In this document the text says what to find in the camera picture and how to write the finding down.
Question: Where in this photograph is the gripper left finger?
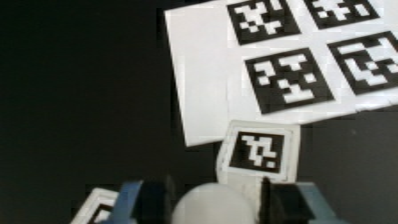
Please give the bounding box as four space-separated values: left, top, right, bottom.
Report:
109 176 175 224

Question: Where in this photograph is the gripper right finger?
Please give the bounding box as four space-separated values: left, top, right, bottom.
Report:
260 179 351 224

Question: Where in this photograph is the white cross-shaped table base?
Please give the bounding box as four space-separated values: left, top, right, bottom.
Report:
70 119 303 224

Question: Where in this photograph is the white sheet with markers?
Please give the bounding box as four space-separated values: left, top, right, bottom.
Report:
166 0 398 146

